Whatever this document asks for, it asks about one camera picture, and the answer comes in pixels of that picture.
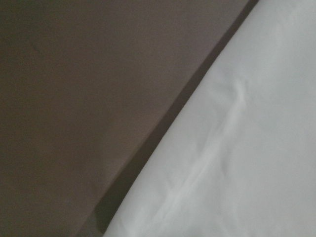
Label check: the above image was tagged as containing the cream long-sleeve cat shirt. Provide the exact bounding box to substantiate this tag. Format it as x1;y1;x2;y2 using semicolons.
105;0;316;237

